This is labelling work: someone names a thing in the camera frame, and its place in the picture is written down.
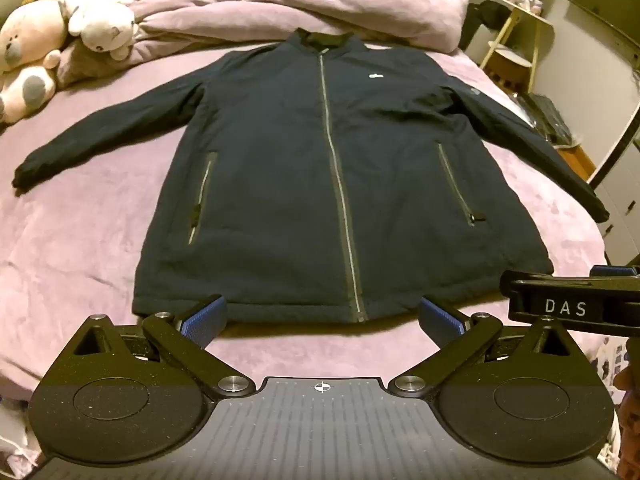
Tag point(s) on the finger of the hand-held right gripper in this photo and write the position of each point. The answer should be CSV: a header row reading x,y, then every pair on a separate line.
x,y
611,271

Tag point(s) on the wall television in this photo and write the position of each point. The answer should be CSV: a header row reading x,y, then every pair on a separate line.
x,y
607,5

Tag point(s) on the cream teddy bear plush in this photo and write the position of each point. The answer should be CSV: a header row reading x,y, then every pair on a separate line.
x,y
30,45

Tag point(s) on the black garment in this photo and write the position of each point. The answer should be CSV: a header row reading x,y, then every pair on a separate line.
x,y
482,22

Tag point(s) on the bed with mauve sheet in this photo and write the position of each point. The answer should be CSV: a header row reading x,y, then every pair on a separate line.
x,y
100,240

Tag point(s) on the pale yellow side table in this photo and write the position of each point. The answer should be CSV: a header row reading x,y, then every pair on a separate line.
x,y
520,25

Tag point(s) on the mauve duvet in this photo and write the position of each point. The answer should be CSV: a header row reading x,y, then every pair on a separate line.
x,y
300,0

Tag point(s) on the white drawer cabinet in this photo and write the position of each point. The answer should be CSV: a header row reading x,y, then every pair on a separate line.
x,y
620,205

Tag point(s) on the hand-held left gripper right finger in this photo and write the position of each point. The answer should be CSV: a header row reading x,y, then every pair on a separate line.
x,y
440,322

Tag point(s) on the white plush toy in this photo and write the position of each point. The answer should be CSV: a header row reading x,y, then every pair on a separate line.
x,y
95,15

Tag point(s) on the grey mauve pillow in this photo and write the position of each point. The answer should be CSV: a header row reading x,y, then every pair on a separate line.
x,y
85,65

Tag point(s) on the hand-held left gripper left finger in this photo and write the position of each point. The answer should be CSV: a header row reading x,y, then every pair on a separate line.
x,y
204,318

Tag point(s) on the dark navy zip jacket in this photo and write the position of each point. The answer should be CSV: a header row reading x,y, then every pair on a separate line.
x,y
300,160

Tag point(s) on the black bag in plastic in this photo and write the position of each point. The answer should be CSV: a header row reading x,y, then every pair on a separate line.
x,y
547,120

